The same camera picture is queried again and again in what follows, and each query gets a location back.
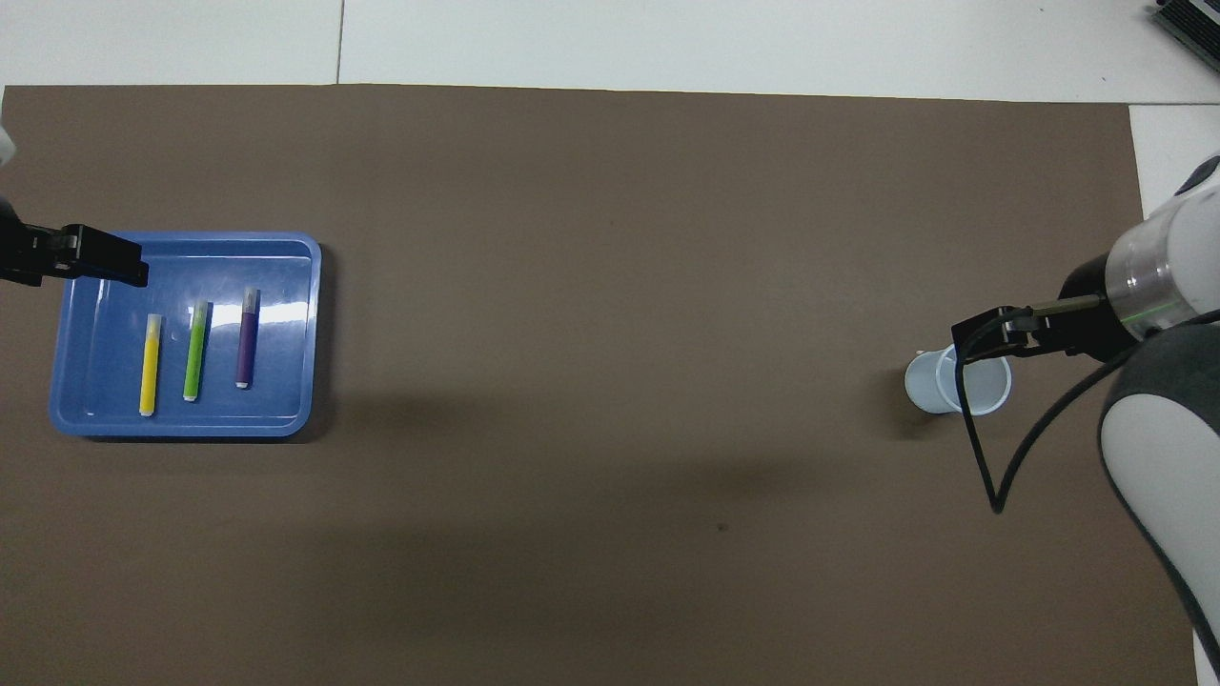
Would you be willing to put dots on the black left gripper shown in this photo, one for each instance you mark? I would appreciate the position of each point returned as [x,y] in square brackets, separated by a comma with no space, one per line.
[29,252]

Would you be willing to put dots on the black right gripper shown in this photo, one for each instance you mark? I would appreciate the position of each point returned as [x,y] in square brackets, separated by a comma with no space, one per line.
[1091,333]

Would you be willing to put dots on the yellow highlighter pen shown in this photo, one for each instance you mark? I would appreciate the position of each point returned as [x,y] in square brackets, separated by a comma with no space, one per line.
[150,367]

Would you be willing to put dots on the green highlighter pen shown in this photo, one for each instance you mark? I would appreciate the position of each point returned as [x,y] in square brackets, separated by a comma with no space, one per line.
[194,353]

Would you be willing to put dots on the purple highlighter pen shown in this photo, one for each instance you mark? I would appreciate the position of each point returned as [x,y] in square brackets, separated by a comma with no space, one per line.
[247,343]

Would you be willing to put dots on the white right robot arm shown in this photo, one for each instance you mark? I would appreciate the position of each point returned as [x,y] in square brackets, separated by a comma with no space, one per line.
[1158,448]

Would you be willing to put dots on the translucent plastic cup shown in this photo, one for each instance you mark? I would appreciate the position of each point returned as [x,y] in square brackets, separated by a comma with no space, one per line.
[929,386]

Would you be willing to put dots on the blue plastic tray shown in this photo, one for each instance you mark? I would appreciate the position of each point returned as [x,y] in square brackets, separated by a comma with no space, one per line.
[281,400]

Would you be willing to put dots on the grey ribbed device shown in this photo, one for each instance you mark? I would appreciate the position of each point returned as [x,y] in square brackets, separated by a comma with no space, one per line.
[1191,24]

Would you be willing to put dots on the brown table mat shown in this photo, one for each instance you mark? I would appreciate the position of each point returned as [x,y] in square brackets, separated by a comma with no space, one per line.
[610,286]

